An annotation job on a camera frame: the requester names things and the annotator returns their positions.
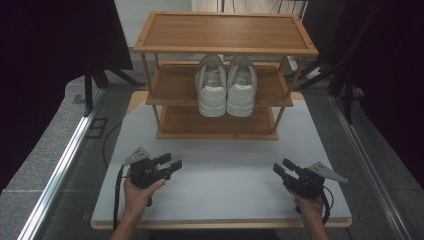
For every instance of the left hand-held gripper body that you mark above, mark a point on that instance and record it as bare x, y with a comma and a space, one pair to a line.
143, 173

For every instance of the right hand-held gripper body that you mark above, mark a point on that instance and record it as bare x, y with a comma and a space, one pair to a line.
306, 183

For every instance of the white sneaker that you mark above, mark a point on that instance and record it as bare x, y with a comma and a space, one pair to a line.
241, 96
212, 96

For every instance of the wooden shoe rack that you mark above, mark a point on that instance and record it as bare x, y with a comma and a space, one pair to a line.
226, 31

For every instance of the person's right hand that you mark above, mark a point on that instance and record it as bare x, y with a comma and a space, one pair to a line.
310, 206

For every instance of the person's left hand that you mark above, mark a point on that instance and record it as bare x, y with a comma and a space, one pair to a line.
136, 196

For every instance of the dark floor socket plate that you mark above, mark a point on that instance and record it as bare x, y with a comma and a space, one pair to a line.
96, 128

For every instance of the black metal stand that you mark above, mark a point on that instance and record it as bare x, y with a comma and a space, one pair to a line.
346, 83
88, 90

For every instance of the dark curtain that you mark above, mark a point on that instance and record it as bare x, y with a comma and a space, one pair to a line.
393, 66
40, 66

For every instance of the aluminium rail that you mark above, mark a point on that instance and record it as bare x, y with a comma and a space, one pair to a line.
370, 163
63, 163

